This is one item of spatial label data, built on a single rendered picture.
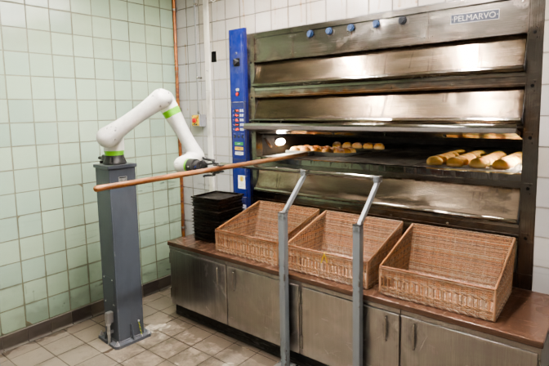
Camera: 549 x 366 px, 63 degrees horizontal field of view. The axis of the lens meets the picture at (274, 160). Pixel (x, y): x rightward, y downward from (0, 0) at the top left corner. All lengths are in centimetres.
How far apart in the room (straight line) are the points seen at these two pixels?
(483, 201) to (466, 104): 54
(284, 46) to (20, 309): 254
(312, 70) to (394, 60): 58
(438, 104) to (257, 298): 159
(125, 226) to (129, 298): 49
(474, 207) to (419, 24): 107
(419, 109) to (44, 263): 269
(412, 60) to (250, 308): 182
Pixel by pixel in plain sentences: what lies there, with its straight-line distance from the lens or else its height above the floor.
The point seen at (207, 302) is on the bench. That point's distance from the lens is 328.
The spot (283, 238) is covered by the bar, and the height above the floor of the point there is 81.
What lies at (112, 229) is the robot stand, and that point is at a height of 79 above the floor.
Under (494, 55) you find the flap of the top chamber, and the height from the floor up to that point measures 179.
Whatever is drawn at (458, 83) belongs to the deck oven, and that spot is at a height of 166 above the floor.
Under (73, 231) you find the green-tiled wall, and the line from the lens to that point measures 359.
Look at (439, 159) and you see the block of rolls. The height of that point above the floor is 121.
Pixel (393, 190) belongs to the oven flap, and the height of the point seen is 103.
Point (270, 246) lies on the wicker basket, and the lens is 279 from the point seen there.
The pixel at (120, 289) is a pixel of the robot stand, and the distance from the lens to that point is 321.
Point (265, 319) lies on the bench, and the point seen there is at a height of 25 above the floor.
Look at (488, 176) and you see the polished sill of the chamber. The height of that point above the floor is 116.
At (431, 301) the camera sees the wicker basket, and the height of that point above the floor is 61.
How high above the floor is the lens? 153
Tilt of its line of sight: 6 degrees down
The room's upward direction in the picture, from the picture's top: 1 degrees counter-clockwise
